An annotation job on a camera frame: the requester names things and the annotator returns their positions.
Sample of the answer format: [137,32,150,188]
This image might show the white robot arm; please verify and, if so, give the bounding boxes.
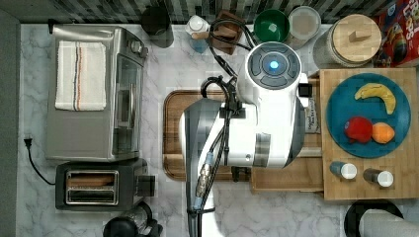
[179,41,311,237]

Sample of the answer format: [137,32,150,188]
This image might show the wooden drawer cabinet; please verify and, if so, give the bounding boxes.
[319,68,418,200]

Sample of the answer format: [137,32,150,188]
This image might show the walnut cutting board tray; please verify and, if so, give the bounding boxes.
[162,90,251,182]

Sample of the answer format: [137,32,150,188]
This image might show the wooden pestle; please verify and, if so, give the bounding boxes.
[192,32,210,40]

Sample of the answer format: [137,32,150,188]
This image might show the brown wooden box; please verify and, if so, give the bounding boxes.
[209,23,242,55]

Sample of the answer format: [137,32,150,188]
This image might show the blue bottle white cap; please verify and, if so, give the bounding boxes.
[185,15,210,53]

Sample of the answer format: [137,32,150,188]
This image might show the stainless toaster oven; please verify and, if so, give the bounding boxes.
[45,25,147,162]

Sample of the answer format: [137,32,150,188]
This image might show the dark cylindrical canister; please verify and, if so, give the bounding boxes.
[140,7,174,48]

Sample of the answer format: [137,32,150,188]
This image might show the green mug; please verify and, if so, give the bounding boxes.
[254,9,290,42]

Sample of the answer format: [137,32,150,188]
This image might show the black two-slot toaster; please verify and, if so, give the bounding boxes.
[55,158,155,211]

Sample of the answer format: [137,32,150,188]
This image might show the black coffee grinder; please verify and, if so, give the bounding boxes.
[103,201,163,237]

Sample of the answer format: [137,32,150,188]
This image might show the striped white dish towel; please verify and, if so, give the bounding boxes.
[54,40,107,112]

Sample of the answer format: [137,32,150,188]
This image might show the jar with clear lid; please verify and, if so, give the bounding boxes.
[286,6,321,50]

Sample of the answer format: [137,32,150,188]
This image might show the blue shaker white cap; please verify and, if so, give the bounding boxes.
[329,161,358,180]

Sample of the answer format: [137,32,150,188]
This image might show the red apple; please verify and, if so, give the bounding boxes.
[344,117,373,143]

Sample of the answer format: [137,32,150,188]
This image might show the glass jar wooden lid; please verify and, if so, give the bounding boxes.
[313,14,381,69]

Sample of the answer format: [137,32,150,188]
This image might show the yellow banana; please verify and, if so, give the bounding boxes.
[354,83,396,115]

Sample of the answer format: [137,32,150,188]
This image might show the orange fruit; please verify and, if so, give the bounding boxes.
[372,122,395,144]

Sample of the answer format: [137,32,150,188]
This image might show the black paper towel holder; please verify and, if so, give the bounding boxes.
[344,199,403,237]

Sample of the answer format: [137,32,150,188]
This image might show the brown shaker white cap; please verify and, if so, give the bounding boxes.
[363,168,394,188]

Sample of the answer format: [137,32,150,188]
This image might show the white paper towel roll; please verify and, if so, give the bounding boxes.
[359,209,419,237]

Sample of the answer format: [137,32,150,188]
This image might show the red cereal box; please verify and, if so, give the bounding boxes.
[374,0,419,67]

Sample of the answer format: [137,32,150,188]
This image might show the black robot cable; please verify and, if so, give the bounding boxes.
[186,18,259,237]

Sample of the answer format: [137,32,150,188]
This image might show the black power cord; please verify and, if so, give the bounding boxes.
[23,136,56,187]

